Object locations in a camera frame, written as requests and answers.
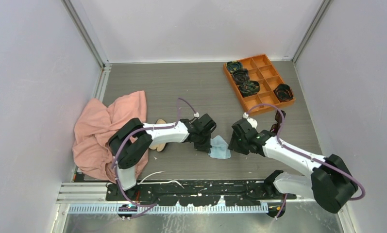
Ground light blue cleaning cloth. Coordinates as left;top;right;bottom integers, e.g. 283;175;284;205
208;135;231;159

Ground brown tortoise sunglasses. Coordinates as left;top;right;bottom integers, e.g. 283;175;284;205
270;110;286;134

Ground black glasses case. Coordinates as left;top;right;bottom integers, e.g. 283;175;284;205
149;119;167;152

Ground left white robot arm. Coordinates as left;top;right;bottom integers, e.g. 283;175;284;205
108;113;217;201

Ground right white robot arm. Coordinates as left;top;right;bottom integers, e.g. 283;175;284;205
228;118;359;214

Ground rolled dark belt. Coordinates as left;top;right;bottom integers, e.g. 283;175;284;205
232;68;250;85
273;83;294;102
226;61;243;74
238;80;260;98

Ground rolled dark belt right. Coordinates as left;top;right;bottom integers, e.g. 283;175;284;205
273;83;294;102

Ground rolled dark belt top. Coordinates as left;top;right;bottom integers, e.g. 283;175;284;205
226;61;243;74

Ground orange compartment tray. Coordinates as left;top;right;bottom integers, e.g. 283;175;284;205
223;54;296;116

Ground pink cloth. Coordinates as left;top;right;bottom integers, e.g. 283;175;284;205
72;91;147;183

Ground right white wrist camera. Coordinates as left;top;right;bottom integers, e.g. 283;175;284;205
242;112;258;129

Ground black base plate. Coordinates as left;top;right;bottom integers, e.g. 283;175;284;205
106;180;284;207

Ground white loose wire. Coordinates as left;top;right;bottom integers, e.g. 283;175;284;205
137;170;185;189

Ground slotted cable duct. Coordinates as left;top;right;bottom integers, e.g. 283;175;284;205
67;203;269;215

